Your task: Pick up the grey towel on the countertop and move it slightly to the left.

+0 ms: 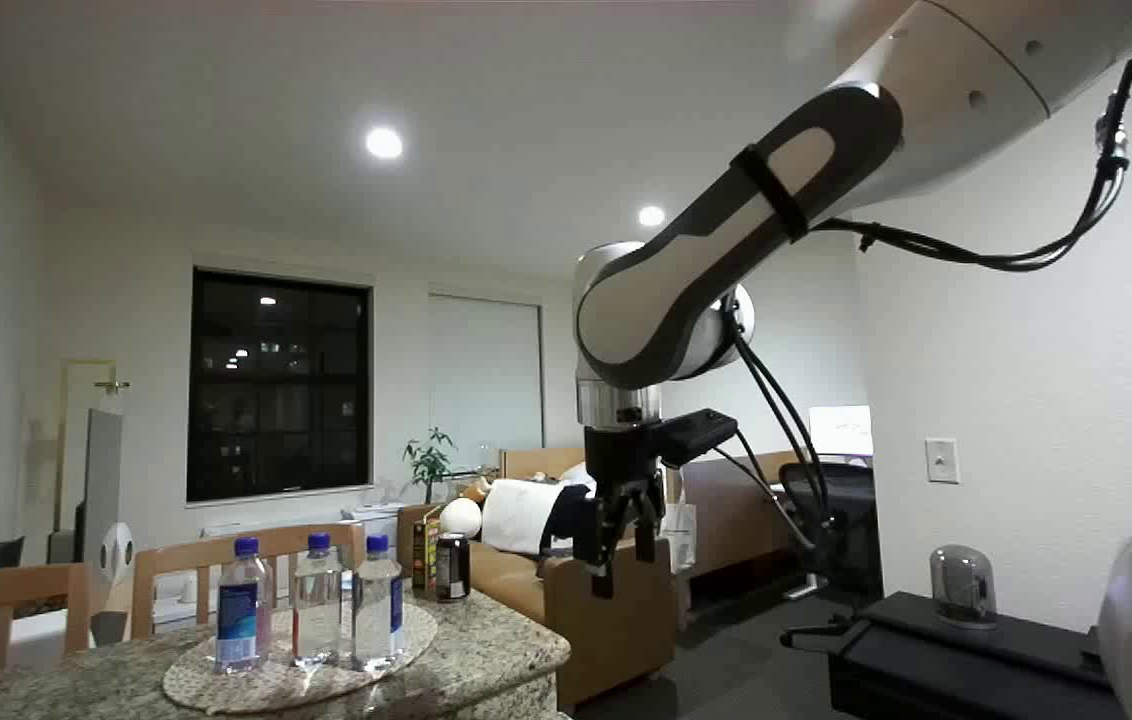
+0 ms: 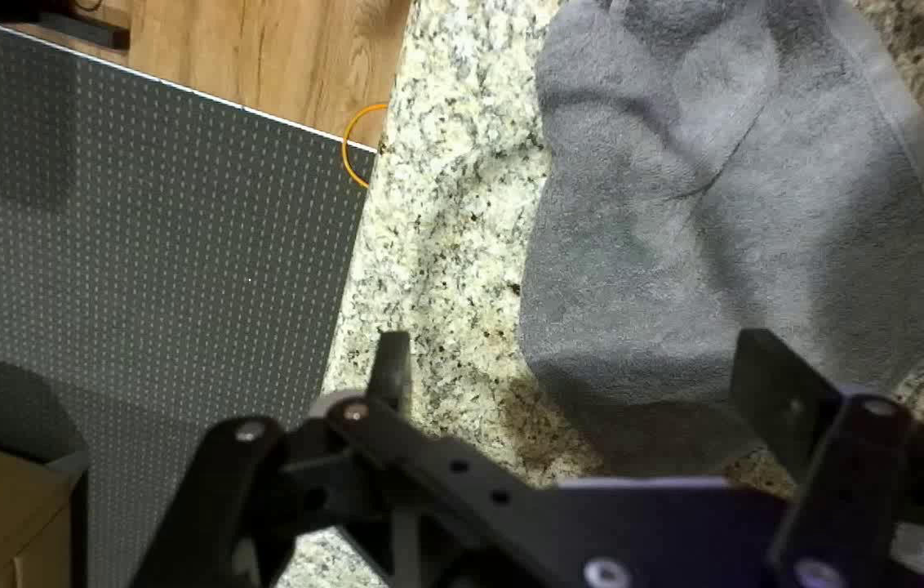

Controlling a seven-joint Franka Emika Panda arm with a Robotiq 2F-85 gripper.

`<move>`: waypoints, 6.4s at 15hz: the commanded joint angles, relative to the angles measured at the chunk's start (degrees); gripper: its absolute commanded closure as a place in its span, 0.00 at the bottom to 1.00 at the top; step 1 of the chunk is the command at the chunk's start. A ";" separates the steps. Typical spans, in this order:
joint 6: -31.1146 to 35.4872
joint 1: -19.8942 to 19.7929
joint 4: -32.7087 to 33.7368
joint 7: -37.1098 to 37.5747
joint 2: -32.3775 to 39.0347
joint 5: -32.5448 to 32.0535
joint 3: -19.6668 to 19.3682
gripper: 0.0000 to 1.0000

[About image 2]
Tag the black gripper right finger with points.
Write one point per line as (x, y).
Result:
(840, 479)

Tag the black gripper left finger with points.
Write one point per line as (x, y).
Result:
(232, 490)

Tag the grey towel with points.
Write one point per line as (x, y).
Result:
(700, 215)

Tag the grey perforated panel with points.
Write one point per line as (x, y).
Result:
(134, 239)

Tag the black stand base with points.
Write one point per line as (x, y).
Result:
(86, 29)

